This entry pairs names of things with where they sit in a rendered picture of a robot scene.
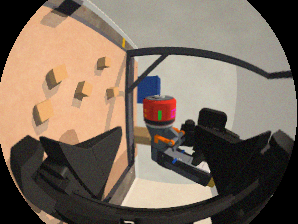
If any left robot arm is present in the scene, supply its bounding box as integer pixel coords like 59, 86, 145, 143
180, 119, 240, 147

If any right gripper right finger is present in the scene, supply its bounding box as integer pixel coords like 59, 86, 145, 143
195, 125, 271, 195

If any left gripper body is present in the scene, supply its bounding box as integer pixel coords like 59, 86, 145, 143
197, 108, 227, 132

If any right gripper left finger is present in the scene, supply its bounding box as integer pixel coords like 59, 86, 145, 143
39, 126, 123, 201

